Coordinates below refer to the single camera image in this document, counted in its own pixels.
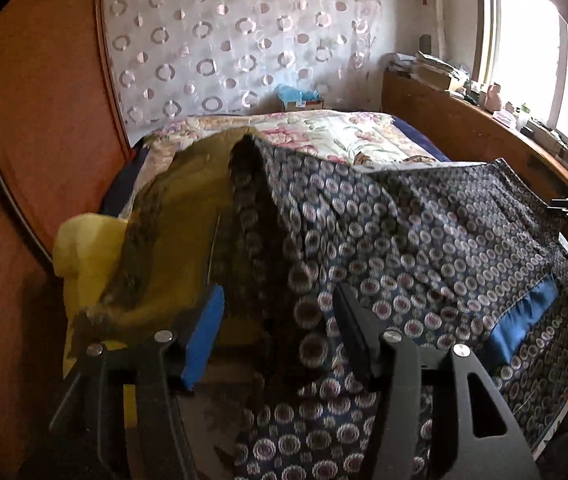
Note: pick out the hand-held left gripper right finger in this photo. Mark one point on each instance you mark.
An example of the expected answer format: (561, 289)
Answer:
(361, 345)

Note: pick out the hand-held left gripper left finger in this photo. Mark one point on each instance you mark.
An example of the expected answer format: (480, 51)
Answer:
(204, 340)

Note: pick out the dark circle-patterned garment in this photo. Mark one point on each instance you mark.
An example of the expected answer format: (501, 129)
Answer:
(414, 240)

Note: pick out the pink bottle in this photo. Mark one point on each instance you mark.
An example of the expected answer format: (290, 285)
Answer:
(493, 97)

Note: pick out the long wooden cabinet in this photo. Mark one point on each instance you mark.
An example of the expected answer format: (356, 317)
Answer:
(464, 130)

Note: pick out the window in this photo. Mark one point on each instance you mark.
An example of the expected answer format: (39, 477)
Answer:
(524, 50)

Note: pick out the yellow pillow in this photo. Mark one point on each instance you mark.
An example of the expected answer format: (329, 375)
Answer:
(89, 250)

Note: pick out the brown cardboard box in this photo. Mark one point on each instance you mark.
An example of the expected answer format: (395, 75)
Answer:
(431, 81)

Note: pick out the stack of books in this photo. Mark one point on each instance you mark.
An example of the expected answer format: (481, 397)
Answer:
(434, 62)

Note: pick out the tied pale window curtain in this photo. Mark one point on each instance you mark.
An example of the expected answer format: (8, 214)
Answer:
(441, 10)

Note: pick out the small cardboard box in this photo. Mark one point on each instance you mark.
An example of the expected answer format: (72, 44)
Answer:
(306, 105)

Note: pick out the sheer circle-patterned curtain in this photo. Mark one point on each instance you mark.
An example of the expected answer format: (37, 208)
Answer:
(214, 35)

